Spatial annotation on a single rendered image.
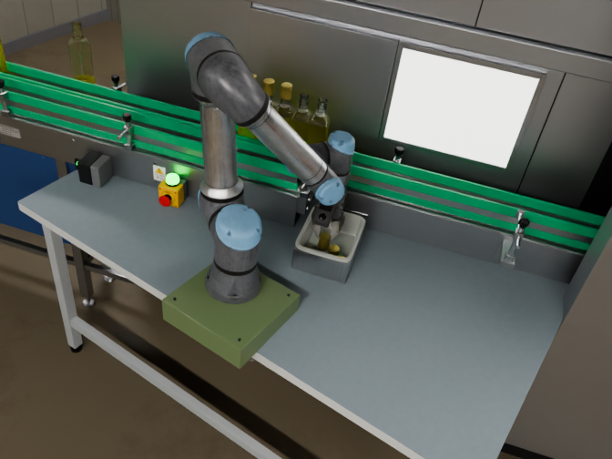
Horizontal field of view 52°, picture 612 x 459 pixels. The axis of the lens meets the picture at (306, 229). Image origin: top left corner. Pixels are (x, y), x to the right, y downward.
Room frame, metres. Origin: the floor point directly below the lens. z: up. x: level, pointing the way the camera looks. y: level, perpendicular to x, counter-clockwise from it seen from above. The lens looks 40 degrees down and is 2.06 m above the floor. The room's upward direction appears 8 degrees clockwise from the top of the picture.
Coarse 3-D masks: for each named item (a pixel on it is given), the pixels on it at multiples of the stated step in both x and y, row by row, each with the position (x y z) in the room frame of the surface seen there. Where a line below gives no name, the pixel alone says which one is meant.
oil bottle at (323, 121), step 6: (312, 120) 1.68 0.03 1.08; (318, 120) 1.67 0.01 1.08; (324, 120) 1.67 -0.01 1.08; (330, 120) 1.71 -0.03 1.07; (312, 126) 1.67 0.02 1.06; (318, 126) 1.67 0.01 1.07; (324, 126) 1.67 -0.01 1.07; (312, 132) 1.67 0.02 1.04; (318, 132) 1.67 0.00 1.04; (324, 132) 1.67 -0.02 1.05; (312, 138) 1.67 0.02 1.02; (318, 138) 1.67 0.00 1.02; (324, 138) 1.67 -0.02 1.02
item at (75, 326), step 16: (48, 240) 1.50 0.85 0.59; (64, 256) 1.51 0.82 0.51; (64, 272) 1.50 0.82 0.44; (64, 288) 1.49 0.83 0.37; (64, 304) 1.49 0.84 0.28; (64, 320) 1.50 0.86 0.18; (80, 320) 1.50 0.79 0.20; (80, 336) 1.52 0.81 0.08; (96, 336) 1.43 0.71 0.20; (112, 352) 1.38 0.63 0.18; (128, 352) 1.38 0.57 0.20; (144, 368) 1.32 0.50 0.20; (160, 384) 1.27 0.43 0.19; (176, 400) 1.24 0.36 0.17; (192, 400) 1.22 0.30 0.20; (208, 416) 1.17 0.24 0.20; (224, 432) 1.13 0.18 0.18; (240, 432) 1.13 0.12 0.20; (256, 448) 1.08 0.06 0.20
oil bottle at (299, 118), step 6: (294, 114) 1.69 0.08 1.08; (300, 114) 1.69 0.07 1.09; (306, 114) 1.69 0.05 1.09; (294, 120) 1.68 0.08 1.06; (300, 120) 1.68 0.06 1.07; (306, 120) 1.68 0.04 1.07; (294, 126) 1.68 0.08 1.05; (300, 126) 1.68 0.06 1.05; (306, 126) 1.68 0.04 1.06; (300, 132) 1.68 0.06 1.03; (306, 132) 1.68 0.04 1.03; (306, 138) 1.68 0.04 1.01
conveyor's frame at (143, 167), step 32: (0, 128) 1.77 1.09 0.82; (32, 128) 1.75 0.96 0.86; (64, 128) 1.74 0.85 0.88; (64, 160) 1.72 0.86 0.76; (128, 160) 1.67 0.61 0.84; (160, 160) 1.65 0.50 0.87; (192, 192) 1.62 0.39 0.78; (256, 192) 1.58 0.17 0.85; (288, 192) 1.56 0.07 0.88; (352, 192) 1.61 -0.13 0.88; (288, 224) 1.55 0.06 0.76; (384, 224) 1.58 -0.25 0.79; (416, 224) 1.56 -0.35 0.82; (448, 224) 1.54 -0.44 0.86; (480, 224) 1.53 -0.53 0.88; (480, 256) 1.51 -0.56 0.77; (544, 256) 1.48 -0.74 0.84; (576, 256) 1.46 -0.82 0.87
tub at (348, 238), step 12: (348, 216) 1.54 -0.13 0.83; (360, 216) 1.54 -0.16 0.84; (312, 228) 1.52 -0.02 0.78; (324, 228) 1.54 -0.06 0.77; (348, 228) 1.54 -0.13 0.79; (360, 228) 1.48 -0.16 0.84; (300, 240) 1.39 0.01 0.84; (312, 240) 1.47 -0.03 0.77; (336, 240) 1.49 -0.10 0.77; (348, 240) 1.50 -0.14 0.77; (312, 252) 1.35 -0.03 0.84; (324, 252) 1.35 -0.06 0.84; (348, 252) 1.44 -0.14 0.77
